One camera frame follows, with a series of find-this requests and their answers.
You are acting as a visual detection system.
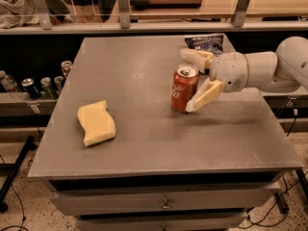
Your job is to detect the left metal glass bracket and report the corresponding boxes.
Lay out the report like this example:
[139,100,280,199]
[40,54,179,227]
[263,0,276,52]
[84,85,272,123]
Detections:
[33,0,52,30]

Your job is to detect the metal glass bracket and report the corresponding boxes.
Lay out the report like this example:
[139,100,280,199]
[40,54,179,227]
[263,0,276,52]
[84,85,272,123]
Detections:
[231,0,250,27]
[117,0,130,29]
[33,0,52,30]

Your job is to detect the black stand leg left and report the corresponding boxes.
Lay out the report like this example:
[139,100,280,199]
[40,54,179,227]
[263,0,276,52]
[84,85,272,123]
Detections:
[0,136,37,213]

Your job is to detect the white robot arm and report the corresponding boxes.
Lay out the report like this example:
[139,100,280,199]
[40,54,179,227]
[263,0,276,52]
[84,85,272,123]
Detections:
[180,37,308,113]

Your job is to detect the red coke can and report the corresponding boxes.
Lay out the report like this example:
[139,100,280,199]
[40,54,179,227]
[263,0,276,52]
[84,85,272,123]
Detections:
[171,64,200,113]

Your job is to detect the black cable right floor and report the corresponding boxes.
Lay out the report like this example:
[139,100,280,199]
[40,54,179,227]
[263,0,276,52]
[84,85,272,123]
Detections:
[237,170,308,230]

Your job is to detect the plastic bottle on shelf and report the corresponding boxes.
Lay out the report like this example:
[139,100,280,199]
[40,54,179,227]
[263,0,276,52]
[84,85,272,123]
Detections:
[0,70,20,92]

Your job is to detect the top drawer metal handle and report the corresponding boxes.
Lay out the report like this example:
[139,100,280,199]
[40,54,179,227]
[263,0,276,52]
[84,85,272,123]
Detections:
[162,199,171,211]

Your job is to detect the red can on shelf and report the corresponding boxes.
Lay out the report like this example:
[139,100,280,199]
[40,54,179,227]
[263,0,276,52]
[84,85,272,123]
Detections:
[61,61,72,78]

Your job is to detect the dark blue can on shelf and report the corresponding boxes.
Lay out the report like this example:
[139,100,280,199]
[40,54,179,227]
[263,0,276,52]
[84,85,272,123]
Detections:
[21,78,40,99]

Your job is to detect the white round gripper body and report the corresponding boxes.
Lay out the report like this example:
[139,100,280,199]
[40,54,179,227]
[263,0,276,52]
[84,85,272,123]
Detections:
[209,52,248,92]

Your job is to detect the grey drawer cabinet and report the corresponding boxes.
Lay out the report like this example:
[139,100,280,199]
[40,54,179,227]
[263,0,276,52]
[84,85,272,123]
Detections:
[29,36,301,231]

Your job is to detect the middle metal glass bracket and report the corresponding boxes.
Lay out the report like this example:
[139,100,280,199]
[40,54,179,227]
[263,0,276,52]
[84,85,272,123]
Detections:
[117,0,130,29]

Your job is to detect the black cable floor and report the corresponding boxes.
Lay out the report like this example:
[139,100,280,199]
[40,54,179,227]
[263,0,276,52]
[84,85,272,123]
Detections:
[0,154,30,231]
[237,170,308,230]

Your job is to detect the silver can on shelf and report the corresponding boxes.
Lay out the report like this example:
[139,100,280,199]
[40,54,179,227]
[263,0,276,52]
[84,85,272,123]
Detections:
[54,76,64,93]

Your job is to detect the green can on shelf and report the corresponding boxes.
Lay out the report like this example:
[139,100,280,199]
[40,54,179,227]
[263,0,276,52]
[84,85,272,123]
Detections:
[40,77,56,99]

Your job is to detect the yellow sponge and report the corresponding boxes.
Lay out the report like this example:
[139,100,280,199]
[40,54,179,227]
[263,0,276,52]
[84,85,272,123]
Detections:
[77,100,116,146]

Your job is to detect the black cable left floor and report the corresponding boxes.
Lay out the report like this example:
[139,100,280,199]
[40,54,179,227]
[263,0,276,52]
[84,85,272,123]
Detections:
[0,154,30,231]

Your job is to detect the grey cloth behind glass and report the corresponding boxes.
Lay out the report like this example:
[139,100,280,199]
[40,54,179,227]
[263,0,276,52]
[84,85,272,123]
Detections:
[0,0,70,30]

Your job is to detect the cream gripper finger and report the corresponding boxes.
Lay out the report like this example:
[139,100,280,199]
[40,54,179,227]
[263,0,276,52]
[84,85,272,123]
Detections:
[180,48,215,73]
[186,78,224,113]

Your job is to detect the right metal glass bracket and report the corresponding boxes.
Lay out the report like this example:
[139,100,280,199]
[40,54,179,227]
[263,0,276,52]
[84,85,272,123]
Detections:
[231,0,250,27]

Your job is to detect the dark blue chip bag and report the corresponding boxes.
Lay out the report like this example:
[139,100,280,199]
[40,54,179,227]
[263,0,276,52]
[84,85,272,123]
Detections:
[185,34,223,56]

